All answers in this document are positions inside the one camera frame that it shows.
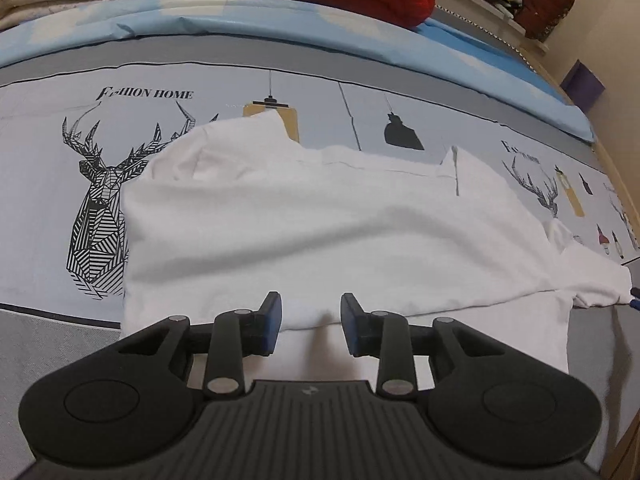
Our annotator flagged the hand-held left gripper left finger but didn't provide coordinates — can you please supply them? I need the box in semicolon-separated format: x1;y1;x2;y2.
117;290;284;395

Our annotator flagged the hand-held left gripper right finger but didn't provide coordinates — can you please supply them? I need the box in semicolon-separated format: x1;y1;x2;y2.
340;292;502;397

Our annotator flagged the white t-shirt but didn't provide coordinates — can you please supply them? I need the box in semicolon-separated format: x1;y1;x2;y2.
120;110;634;383

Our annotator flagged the purple box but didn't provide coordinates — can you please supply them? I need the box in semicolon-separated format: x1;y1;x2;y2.
561;60;606;114

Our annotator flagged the deer printed bed sheet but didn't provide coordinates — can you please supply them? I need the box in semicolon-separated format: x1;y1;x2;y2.
0;35;640;480

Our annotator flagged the light blue bed sheet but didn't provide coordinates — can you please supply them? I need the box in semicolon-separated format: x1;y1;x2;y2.
0;0;597;144

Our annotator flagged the dark red cushion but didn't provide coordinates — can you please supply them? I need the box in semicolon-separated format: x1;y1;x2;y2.
515;0;577;41

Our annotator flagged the white ledge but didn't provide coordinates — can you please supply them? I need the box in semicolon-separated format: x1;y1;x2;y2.
429;0;551;56

